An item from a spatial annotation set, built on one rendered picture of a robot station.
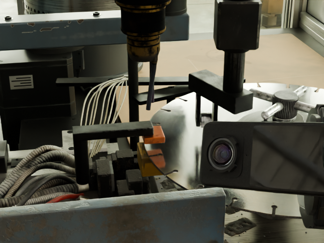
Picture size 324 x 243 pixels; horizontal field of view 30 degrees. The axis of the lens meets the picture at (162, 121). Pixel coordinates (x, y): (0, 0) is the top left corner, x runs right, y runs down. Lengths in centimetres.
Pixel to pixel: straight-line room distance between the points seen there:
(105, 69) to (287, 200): 81
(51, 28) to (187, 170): 30
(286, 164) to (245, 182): 3
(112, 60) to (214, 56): 31
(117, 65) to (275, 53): 44
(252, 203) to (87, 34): 37
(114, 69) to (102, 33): 52
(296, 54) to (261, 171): 121
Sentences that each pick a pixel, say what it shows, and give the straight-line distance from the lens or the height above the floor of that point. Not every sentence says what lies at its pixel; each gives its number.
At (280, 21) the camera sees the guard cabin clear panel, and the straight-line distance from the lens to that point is 187.
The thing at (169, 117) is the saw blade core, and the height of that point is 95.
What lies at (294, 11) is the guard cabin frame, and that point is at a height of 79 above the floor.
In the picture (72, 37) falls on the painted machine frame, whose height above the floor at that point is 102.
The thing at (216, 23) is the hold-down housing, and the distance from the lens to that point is 62.
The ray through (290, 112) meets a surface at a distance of 71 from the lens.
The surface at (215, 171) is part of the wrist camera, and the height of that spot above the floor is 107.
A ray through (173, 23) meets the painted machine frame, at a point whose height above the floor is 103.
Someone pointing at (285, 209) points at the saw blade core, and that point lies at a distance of 60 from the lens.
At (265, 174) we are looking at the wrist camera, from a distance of 40.
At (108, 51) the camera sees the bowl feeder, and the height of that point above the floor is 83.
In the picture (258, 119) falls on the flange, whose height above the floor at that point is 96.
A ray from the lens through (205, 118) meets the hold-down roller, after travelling 70.
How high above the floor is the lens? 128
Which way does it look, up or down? 26 degrees down
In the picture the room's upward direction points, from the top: straight up
